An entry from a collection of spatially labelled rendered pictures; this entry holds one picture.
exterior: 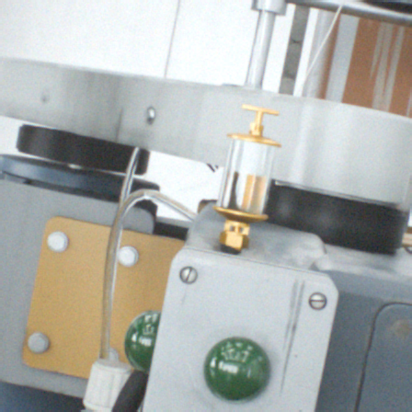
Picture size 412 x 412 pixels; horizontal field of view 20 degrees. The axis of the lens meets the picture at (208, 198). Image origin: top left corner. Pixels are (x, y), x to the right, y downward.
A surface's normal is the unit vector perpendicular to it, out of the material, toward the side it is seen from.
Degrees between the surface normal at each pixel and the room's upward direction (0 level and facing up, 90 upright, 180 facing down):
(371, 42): 90
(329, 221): 90
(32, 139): 90
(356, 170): 90
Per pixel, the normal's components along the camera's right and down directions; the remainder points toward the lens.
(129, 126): -0.79, -0.12
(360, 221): 0.22, 0.10
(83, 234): -0.04, 0.04
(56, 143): -0.27, 0.00
